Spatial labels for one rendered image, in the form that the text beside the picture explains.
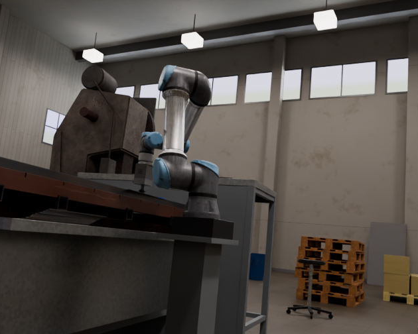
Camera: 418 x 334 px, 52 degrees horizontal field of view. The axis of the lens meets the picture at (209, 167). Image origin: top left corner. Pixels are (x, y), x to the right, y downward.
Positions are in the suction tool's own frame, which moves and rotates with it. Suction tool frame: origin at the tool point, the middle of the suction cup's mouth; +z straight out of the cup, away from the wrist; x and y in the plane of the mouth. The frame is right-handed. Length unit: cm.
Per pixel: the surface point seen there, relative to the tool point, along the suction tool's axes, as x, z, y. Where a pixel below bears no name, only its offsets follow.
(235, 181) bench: 31, -17, -58
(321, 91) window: -13, -405, -960
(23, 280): 9, 37, 83
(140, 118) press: -225, -155, -380
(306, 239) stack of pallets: 34, 7, -410
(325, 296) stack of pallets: 63, 78, -404
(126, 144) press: -224, -106, -347
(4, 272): 8, 34, 92
